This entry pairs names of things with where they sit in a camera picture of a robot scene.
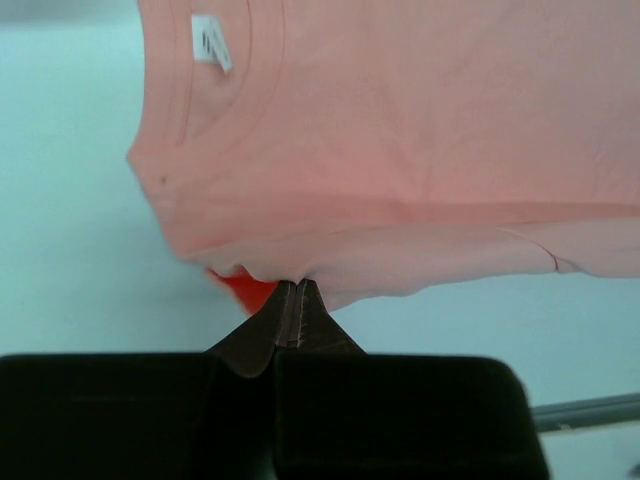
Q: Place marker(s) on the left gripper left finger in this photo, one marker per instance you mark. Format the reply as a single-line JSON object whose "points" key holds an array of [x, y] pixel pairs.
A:
{"points": [[197, 415]]}

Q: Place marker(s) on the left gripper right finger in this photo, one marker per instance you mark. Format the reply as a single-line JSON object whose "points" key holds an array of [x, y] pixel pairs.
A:
{"points": [[341, 413]]}

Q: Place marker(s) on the pink polo shirt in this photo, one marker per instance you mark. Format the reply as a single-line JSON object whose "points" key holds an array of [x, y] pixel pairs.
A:
{"points": [[382, 147]]}

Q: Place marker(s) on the orange t shirt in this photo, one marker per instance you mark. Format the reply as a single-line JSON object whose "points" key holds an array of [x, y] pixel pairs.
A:
{"points": [[249, 293]]}

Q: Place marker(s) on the aluminium table rail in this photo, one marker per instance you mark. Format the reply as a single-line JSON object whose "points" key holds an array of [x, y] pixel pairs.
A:
{"points": [[584, 414]]}

